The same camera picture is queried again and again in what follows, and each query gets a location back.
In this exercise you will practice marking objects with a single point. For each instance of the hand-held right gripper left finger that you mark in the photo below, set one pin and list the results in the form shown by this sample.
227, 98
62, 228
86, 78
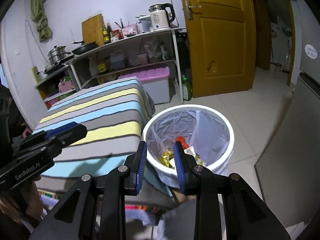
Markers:
142, 170

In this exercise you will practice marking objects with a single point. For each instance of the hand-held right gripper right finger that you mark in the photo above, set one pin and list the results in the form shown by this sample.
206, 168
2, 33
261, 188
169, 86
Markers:
178, 167

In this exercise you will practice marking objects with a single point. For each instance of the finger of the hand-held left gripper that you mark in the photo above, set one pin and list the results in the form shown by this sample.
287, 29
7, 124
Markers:
57, 128
72, 135

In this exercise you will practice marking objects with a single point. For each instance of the yellow snack bag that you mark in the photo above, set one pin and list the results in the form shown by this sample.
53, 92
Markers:
166, 158

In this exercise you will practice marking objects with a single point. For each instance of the white paper wrapper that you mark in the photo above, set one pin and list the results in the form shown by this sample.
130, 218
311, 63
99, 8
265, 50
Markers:
190, 152

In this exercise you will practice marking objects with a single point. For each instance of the green snack bag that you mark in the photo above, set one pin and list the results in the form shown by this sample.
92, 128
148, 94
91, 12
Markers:
199, 160

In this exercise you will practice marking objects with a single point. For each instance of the red plastic bag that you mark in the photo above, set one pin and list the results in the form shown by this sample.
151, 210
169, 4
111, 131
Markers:
182, 142

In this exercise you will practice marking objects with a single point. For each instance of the white bin with liner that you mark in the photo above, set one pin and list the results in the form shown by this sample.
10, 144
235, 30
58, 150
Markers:
225, 130

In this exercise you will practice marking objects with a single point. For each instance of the person's left hand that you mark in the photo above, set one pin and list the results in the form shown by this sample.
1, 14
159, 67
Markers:
12, 205

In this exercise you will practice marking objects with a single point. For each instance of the pink stool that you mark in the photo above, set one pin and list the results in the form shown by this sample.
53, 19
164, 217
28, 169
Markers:
26, 133

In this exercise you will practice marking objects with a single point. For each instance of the striped tablecloth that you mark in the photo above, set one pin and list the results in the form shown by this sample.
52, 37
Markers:
100, 110

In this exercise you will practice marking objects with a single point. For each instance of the small wooden shelf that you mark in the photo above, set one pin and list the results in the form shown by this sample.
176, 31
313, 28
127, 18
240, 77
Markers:
43, 90

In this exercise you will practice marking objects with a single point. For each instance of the pink basket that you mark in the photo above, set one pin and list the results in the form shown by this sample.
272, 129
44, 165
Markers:
65, 85

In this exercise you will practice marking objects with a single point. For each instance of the yellow power strip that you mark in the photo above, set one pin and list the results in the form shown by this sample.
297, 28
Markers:
36, 75

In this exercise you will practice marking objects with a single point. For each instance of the black induction cooker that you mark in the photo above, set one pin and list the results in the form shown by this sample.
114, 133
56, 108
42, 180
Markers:
53, 68

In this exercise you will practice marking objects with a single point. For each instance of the yellow label bottle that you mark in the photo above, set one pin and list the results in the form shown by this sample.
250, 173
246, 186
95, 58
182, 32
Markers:
101, 67

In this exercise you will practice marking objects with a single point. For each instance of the steel steamer pot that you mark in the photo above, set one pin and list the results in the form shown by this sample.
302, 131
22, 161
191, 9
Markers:
57, 54

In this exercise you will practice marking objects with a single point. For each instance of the large green bottle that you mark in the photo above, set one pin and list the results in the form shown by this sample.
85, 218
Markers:
186, 90

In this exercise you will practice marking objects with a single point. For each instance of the black frying pan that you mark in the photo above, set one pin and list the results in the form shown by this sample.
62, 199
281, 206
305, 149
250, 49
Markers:
83, 48

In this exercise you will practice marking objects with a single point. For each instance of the blue plastic jug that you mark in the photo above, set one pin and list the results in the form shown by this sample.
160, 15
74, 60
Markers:
117, 61

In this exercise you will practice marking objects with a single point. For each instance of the purple lid storage box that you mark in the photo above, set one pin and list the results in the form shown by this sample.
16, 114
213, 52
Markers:
152, 77

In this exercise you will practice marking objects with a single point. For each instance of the wooden cutting board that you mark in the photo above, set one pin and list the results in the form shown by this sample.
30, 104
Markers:
93, 30

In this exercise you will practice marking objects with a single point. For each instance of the green oil bottle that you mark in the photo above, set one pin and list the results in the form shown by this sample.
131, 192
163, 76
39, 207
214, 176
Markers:
105, 33

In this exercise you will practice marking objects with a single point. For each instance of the hanging green cloth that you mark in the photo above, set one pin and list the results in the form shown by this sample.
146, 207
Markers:
41, 20

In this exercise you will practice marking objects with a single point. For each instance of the dark sauce bottle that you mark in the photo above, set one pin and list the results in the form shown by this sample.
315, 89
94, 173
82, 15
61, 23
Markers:
109, 31

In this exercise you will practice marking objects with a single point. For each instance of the red sauce jar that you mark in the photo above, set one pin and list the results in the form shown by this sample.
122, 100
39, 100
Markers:
116, 33

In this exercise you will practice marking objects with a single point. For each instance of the white metal shelf unit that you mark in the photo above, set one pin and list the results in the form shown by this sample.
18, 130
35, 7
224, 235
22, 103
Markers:
176, 55

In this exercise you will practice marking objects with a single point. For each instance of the plastic bags on shelf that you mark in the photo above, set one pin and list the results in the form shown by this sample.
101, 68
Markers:
155, 51

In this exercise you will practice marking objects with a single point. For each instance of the pink chopstick holder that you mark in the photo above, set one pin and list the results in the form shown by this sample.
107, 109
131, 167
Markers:
130, 31

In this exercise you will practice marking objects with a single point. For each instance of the yellow wooden door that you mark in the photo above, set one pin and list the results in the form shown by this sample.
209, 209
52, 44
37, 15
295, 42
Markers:
220, 42

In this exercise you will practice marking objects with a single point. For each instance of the clear plastic container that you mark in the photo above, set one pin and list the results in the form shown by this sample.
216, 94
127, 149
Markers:
145, 24

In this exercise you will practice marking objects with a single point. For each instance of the white electric kettle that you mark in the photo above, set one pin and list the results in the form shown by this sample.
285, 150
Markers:
160, 17

